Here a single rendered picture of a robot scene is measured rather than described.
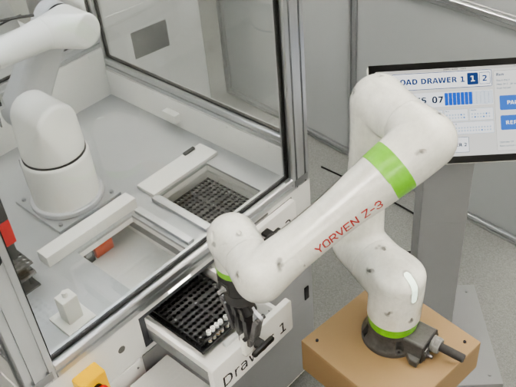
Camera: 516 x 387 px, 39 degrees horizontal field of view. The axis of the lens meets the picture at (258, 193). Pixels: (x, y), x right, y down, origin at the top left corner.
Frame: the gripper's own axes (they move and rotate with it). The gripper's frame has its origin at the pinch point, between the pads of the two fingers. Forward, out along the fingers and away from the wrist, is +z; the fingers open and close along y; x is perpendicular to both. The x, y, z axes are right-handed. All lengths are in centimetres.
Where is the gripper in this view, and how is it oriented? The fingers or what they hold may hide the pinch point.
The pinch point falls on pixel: (246, 342)
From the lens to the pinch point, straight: 180.0
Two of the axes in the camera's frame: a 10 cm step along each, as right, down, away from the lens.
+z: 0.8, 7.7, 6.3
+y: 7.4, 3.8, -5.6
